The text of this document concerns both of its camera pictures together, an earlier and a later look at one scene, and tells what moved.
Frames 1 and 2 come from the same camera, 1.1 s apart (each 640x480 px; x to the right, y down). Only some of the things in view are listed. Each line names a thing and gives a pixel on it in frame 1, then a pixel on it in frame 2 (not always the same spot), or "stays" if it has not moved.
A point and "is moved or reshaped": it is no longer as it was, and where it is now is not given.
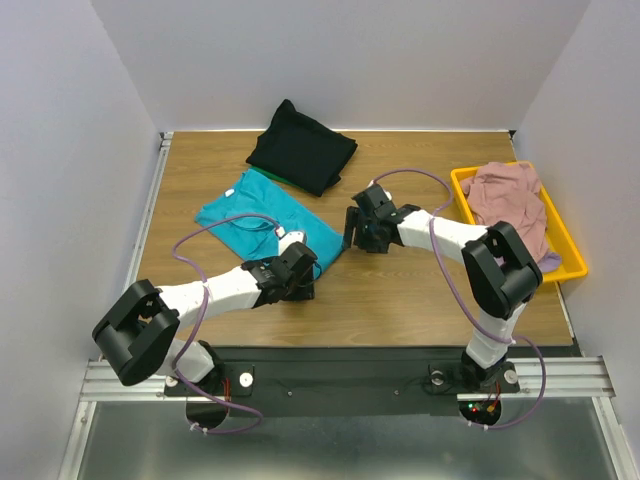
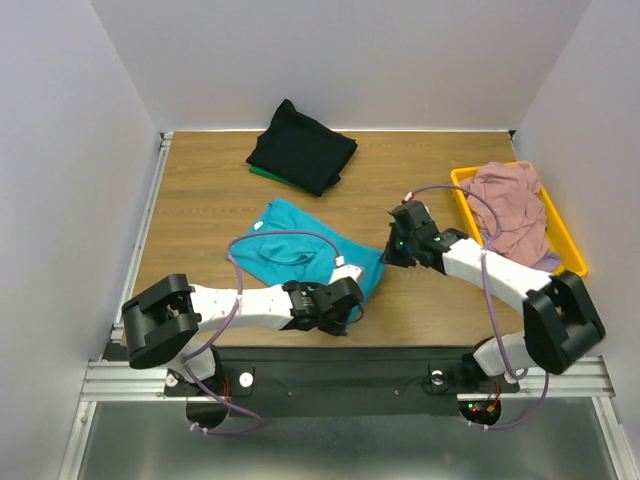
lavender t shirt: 549,262 stays
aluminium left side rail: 153,190 stays
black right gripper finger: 352,215 to 395,253
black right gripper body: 353,228 to 395,245
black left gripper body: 306,278 to 333,315
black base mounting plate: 345,381 stays
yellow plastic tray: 559,236 stays
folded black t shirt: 302,151 stays
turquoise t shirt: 254,194 is moved or reshaped
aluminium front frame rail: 565,377 stays
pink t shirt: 509,192 stays
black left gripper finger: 299,291 to 334,326
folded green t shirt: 276,179 stays
